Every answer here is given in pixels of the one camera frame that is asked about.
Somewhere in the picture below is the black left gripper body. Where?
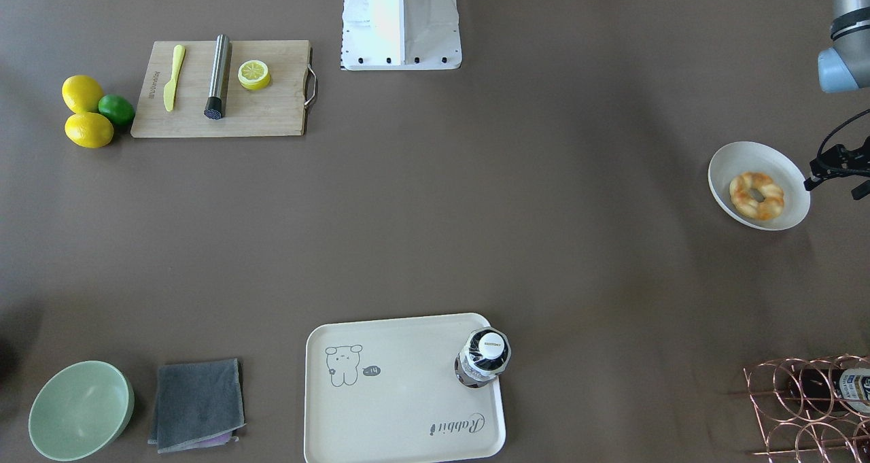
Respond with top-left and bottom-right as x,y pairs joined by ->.
804,137 -> 869,191

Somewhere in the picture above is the white round plate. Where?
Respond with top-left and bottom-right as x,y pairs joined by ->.
706,141 -> 811,231

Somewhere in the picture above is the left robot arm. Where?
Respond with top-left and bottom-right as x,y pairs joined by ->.
804,0 -> 869,192

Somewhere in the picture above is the twisted glazed donut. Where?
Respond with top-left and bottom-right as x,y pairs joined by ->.
728,171 -> 785,221

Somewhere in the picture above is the dark tea bottle on tray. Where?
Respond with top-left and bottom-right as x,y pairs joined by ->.
454,326 -> 512,388

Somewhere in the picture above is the cream rabbit tray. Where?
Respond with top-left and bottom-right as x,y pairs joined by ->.
302,312 -> 506,462

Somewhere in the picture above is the dark bottle in rack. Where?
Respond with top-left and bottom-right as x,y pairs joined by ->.
787,368 -> 869,416

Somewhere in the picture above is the wooden cutting board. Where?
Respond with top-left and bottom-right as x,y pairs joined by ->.
130,39 -> 311,139

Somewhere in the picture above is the half lemon slice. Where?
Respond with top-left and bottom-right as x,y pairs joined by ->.
237,60 -> 271,90

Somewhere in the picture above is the steel cylindrical muddler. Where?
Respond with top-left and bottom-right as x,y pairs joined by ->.
204,33 -> 231,121

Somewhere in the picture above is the yellow plastic knife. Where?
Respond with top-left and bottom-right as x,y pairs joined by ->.
162,44 -> 186,112

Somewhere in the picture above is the grey folded cloth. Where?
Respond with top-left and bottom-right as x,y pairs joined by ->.
148,358 -> 246,453

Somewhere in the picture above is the green lime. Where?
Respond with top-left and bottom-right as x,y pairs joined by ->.
97,94 -> 136,126

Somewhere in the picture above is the lower yellow lemon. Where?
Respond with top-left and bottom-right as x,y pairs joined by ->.
65,112 -> 115,149

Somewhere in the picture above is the yellow lemon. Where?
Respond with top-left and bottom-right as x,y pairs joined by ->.
65,112 -> 115,149
61,75 -> 105,114

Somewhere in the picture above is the upper yellow lemon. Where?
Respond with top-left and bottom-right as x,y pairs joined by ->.
61,75 -> 105,114

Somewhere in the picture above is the green bowl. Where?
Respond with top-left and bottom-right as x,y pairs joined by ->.
28,360 -> 135,461

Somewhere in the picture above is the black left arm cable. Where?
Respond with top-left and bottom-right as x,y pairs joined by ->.
817,108 -> 870,159

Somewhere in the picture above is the copper wire bottle rack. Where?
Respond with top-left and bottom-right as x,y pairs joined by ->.
744,355 -> 869,462

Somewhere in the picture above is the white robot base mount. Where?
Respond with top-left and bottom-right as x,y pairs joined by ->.
340,0 -> 463,71

